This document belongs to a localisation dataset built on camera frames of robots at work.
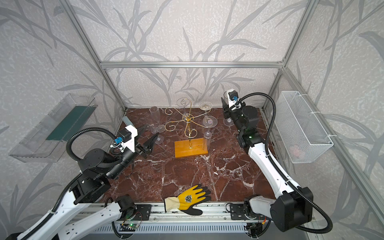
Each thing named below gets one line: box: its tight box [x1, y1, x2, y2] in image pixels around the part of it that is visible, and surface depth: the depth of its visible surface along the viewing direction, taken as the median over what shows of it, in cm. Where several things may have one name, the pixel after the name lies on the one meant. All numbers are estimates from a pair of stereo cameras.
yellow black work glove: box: [164, 184, 212, 216], surface depth 77 cm
